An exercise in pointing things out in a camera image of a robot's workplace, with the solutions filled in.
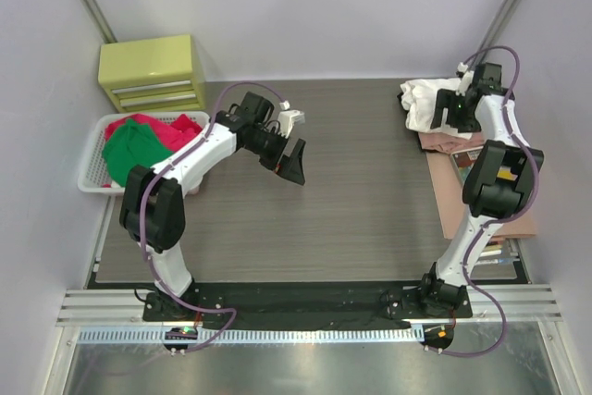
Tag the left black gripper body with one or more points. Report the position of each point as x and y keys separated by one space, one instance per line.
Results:
x=278 y=158

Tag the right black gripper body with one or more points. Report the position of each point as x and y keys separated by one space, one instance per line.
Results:
x=441 y=105

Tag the white printed t shirt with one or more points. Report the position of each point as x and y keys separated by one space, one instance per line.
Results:
x=419 y=96

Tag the pink t shirt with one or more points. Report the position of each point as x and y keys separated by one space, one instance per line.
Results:
x=446 y=144

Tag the black t shirt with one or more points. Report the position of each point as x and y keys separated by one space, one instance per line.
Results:
x=400 y=100

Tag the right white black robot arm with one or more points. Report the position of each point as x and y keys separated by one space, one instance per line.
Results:
x=501 y=185

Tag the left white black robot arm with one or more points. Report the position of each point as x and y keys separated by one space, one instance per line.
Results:
x=153 y=206

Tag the yellow picture book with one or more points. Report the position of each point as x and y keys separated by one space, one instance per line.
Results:
x=462 y=162

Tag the red t shirt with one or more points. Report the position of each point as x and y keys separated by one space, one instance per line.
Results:
x=174 y=136

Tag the brown cardboard sheet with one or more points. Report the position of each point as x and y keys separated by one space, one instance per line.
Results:
x=451 y=210

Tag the yellow-green drawer box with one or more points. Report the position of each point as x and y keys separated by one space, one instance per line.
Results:
x=159 y=74

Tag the green t shirt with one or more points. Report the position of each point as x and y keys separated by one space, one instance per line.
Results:
x=131 y=144

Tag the white plastic basket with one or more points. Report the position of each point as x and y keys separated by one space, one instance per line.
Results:
x=93 y=176

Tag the dark blue marker pen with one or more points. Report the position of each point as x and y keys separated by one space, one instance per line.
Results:
x=497 y=261

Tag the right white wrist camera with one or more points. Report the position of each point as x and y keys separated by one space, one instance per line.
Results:
x=465 y=75

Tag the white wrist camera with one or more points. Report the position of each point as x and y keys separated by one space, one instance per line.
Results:
x=288 y=118
x=465 y=75

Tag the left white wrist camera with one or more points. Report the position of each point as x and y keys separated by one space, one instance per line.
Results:
x=288 y=118

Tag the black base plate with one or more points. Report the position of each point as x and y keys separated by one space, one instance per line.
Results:
x=345 y=305

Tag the white slotted cable duct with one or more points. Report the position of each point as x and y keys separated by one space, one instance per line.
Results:
x=184 y=336

